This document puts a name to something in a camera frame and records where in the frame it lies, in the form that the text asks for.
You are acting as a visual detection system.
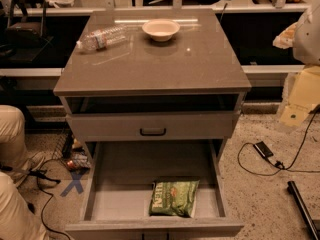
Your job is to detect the green jalapeno chip bag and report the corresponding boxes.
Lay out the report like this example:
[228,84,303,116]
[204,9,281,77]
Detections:
[149,180,199,218]

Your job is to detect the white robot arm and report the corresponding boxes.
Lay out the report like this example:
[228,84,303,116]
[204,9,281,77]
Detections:
[273,0,320,65]

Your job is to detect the grey drawer cabinet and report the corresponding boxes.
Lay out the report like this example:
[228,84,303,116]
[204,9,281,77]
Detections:
[53,7,252,240]

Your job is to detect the closed grey top drawer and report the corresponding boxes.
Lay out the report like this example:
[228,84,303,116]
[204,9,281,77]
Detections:
[66,112,239,142]

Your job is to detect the open grey middle drawer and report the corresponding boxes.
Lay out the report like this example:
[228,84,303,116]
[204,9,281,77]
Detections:
[66,140,243,240]

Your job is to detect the white paper bowl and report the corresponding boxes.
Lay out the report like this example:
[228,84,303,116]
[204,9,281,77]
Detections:
[142,19,180,42]

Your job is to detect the clear plastic water bottle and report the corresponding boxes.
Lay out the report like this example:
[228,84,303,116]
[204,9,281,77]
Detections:
[76,25,127,51]

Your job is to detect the snack items under cabinet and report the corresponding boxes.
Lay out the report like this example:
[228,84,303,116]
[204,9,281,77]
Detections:
[62,132,91,171]

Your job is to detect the person's beige trouser leg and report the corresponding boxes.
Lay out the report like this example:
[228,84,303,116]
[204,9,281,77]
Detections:
[0,105,44,188]

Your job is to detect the black rod on floor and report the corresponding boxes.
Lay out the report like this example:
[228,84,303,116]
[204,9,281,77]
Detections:
[287,181,320,240]

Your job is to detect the black chair in background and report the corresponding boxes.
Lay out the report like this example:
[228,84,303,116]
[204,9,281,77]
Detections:
[0,0,50,63]

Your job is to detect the person's beige trouser knee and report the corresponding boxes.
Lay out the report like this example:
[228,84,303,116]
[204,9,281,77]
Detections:
[0,173,50,240]

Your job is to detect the black cable on floor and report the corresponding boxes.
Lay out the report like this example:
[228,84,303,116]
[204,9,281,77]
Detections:
[0,158,73,240]

